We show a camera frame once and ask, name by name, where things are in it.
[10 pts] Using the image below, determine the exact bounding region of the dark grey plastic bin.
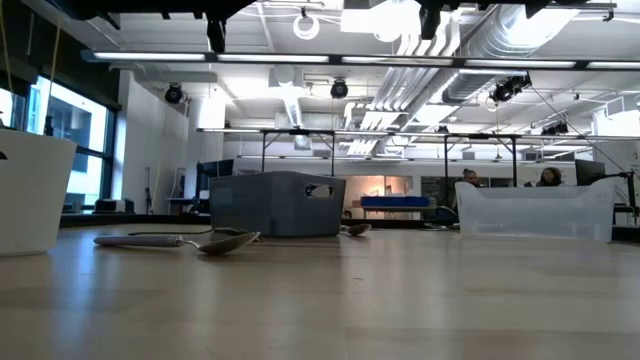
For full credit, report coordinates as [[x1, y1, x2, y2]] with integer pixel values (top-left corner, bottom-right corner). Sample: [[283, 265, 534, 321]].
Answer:
[[208, 170, 348, 239]]

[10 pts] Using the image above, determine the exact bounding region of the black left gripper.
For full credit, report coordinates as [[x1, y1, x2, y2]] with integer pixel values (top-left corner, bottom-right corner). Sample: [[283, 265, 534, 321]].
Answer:
[[192, 0, 257, 53]]

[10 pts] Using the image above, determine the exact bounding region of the yellow hanging cord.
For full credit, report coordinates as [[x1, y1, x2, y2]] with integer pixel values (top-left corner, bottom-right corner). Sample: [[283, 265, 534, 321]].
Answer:
[[48, 9, 65, 89], [0, 0, 15, 96]]

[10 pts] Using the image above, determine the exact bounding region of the purple-handled silver spoon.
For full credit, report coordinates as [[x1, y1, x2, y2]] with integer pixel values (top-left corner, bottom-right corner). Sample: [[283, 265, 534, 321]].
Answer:
[[339, 222, 374, 238], [93, 230, 262, 258]]

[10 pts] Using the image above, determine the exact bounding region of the white plastic bin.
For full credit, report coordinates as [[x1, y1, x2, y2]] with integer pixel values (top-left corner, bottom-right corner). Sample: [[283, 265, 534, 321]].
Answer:
[[0, 128, 79, 258]]

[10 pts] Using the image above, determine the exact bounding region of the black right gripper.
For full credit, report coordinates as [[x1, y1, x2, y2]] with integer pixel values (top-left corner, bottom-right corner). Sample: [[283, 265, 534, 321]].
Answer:
[[418, 0, 454, 40]]

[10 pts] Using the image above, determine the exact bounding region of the black box device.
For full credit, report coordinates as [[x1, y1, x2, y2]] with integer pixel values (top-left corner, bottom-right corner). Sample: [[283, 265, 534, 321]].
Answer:
[[93, 197, 136, 215]]

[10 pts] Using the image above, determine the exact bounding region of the blue table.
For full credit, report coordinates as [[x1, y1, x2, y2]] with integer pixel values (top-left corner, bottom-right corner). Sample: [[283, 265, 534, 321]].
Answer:
[[359, 195, 432, 220]]

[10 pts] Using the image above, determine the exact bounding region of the black aluminium table frame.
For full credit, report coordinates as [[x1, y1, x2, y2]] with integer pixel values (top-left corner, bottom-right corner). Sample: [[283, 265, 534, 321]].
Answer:
[[59, 213, 640, 245]]

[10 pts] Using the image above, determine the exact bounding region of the black ceiling spotlight cluster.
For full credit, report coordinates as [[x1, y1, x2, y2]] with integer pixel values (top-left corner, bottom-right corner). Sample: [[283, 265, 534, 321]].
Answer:
[[488, 73, 533, 105], [541, 121, 570, 137]]

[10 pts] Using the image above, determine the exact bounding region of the white coiled cable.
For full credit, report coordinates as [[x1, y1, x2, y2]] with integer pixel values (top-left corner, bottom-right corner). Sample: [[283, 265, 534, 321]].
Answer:
[[291, 5, 322, 42]]

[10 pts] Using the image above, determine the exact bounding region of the black metal workstation frame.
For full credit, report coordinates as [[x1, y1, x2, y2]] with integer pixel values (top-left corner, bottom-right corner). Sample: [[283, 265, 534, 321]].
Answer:
[[258, 127, 337, 177], [441, 132, 520, 189]]

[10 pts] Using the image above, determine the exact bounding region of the person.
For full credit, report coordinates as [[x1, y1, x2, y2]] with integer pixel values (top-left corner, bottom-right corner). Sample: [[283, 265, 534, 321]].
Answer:
[[459, 167, 482, 189], [535, 166, 565, 188]]

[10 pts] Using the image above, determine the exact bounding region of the clear plastic bin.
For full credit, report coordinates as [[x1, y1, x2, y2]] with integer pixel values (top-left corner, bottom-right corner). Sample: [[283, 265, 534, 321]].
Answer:
[[454, 176, 618, 244]]

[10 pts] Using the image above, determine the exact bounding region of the black computer monitor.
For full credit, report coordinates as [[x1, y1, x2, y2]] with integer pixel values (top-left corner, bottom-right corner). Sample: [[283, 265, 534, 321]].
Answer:
[[574, 158, 607, 188], [196, 158, 236, 202]]

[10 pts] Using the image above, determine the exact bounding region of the long linear ceiling light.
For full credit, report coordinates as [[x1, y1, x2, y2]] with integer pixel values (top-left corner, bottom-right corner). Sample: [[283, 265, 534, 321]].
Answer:
[[81, 48, 640, 72]]

